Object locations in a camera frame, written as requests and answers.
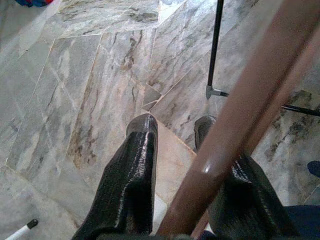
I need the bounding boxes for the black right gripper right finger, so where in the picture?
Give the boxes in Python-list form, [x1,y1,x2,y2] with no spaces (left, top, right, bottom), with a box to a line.
[194,115,301,240]

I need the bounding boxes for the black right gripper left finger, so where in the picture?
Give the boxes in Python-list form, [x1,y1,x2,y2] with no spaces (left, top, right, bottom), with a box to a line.
[72,112,159,240]

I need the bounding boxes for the blue shirt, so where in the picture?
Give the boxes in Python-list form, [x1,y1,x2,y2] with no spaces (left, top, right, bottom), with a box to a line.
[284,160,320,240]

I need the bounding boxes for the grey folding table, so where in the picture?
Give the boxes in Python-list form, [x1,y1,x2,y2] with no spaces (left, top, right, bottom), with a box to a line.
[4,218,40,240]

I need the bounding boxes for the black metal clothes rack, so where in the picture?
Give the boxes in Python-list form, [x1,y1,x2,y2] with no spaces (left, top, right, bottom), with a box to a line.
[205,0,320,117]

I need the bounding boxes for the red blue backpack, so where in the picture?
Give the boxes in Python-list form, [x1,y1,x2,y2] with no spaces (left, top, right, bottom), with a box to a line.
[13,0,55,8]

